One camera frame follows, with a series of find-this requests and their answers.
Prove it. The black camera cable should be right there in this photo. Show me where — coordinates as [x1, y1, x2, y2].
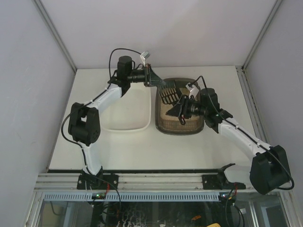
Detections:
[189, 75, 295, 190]
[61, 48, 143, 147]

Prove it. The aluminium front mounting rail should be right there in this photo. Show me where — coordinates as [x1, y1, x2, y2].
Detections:
[34, 172, 292, 191]

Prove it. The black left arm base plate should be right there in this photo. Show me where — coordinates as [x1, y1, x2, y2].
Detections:
[77, 173, 119, 190]

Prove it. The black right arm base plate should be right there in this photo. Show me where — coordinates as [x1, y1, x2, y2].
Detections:
[202, 174, 246, 190]

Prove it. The aluminium right frame post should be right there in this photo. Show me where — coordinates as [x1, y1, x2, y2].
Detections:
[242, 0, 284, 70]

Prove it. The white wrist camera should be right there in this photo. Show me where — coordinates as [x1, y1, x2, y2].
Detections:
[186, 83, 199, 100]
[140, 51, 150, 66]

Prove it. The brown plastic litter box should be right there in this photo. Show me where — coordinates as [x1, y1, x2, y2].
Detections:
[155, 78, 204, 135]

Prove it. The controller board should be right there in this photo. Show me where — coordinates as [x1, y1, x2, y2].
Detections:
[92, 192, 107, 200]
[219, 192, 237, 201]

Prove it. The black right camera cable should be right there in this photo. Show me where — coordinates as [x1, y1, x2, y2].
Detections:
[189, 75, 295, 190]

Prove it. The grey slotted cable duct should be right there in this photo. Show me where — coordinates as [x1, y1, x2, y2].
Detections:
[44, 192, 220, 202]

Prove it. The right controller board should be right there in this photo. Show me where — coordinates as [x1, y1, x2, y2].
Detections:
[219, 192, 237, 201]

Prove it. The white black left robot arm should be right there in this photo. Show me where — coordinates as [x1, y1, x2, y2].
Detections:
[64, 51, 166, 175]

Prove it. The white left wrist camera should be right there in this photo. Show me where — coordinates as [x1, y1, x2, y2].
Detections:
[140, 51, 150, 66]

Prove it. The aluminium right side rail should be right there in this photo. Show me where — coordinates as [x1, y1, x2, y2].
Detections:
[235, 66, 270, 143]

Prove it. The black slotted litter scoop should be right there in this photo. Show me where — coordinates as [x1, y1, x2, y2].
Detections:
[158, 78, 186, 120]

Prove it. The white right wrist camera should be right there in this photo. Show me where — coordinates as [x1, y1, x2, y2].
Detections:
[186, 83, 199, 100]

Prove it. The aluminium left frame post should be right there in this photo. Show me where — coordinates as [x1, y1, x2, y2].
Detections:
[32, 0, 77, 73]

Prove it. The aluminium frame post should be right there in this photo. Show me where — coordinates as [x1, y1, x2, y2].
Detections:
[242, 0, 284, 70]
[32, 0, 77, 73]

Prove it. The black left camera cable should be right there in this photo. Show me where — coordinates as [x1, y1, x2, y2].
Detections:
[61, 48, 143, 147]

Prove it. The left controller board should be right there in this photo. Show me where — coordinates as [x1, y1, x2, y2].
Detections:
[92, 192, 107, 200]

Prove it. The white plastic tub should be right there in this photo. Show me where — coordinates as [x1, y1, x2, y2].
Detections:
[100, 83, 152, 132]

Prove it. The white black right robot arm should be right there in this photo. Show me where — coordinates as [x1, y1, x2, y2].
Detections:
[161, 86, 294, 194]

